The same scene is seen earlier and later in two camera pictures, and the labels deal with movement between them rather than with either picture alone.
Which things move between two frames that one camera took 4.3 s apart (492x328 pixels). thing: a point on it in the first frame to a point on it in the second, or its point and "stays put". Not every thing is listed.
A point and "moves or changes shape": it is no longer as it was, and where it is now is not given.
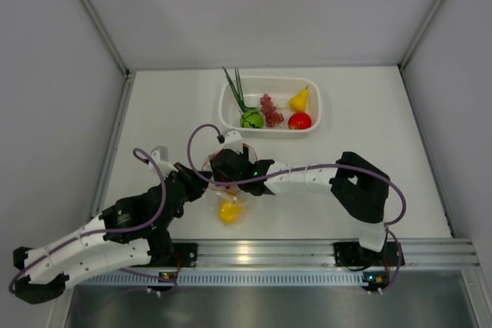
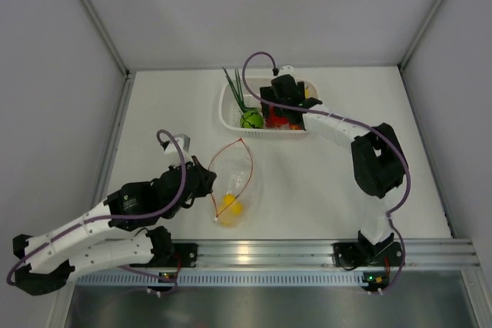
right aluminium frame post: (431, 11) stays put
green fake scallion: (237, 91) stays put
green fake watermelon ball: (251, 119) stays put
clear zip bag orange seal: (229, 203) moves or changes shape
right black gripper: (218, 174) to (269, 93)
